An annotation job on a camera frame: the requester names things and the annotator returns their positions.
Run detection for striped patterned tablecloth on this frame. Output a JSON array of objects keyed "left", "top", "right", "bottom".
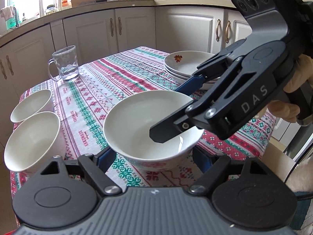
[{"left": 21, "top": 47, "right": 275, "bottom": 188}]

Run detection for chrome kitchen faucet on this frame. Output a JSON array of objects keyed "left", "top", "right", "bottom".
[{"left": 1, "top": 5, "right": 20, "bottom": 30}]

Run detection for white plate stained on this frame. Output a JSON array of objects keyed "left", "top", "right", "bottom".
[{"left": 164, "top": 67, "right": 189, "bottom": 80}]

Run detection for clear glass mug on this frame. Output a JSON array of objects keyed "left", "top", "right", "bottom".
[{"left": 48, "top": 45, "right": 80, "bottom": 82}]

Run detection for white plate fruit print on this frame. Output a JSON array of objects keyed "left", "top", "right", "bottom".
[
  {"left": 164, "top": 50, "right": 214, "bottom": 78},
  {"left": 170, "top": 76, "right": 217, "bottom": 92}
]

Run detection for white bowl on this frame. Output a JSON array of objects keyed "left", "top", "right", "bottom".
[
  {"left": 4, "top": 111, "right": 66, "bottom": 176},
  {"left": 103, "top": 90, "right": 204, "bottom": 171},
  {"left": 10, "top": 89, "right": 54, "bottom": 124}
]

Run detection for white kitchen cabinets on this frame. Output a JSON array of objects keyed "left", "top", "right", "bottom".
[{"left": 1, "top": 5, "right": 251, "bottom": 144}]

